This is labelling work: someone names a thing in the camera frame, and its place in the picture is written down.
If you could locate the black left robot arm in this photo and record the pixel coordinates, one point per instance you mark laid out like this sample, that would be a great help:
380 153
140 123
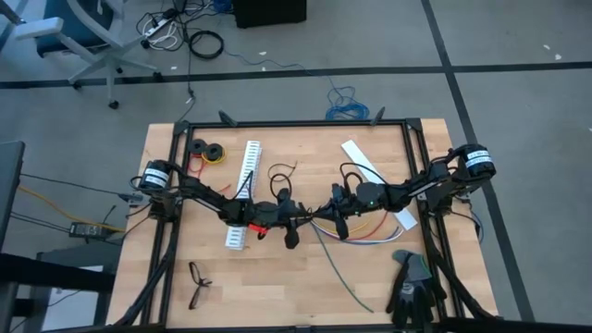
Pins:
203 196

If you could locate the black grey work glove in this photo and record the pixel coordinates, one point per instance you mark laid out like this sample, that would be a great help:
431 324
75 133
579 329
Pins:
414 298

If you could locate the white power strip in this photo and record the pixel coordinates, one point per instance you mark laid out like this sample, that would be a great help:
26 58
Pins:
159 25

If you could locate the black eyeglasses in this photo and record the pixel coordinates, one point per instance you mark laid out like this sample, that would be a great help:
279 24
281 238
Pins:
204 283

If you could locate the black aluminium table frame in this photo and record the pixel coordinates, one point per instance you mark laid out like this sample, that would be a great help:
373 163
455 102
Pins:
300 123

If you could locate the black box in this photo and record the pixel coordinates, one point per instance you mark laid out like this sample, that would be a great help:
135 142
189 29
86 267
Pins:
268 13

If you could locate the grey metal mounting bracket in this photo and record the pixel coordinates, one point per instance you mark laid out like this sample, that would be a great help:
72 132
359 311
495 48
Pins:
134 198

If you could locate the black power adapter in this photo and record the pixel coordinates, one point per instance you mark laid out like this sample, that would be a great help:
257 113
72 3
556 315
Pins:
85 230

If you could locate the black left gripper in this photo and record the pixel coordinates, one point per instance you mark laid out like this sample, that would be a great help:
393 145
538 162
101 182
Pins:
279 215

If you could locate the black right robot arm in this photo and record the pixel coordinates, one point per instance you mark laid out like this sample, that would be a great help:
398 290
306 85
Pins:
416 189

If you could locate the white office chair blue seat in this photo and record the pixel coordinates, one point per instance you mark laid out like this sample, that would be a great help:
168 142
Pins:
108 57

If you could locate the dark grey panel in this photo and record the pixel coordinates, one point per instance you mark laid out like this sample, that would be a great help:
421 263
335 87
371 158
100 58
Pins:
10 185

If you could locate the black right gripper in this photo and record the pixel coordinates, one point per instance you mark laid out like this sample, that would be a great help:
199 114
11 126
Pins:
347 208

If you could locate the black side table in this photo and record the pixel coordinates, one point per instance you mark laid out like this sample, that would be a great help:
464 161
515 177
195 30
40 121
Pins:
46 273

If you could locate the white flat duct cover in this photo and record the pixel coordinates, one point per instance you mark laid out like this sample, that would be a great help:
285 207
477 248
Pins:
361 157

